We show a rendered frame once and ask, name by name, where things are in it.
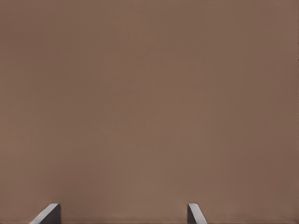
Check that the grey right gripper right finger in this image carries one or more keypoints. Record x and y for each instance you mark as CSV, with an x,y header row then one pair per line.
x,y
194,215

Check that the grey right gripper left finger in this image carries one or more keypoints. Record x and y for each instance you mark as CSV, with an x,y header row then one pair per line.
x,y
51,215

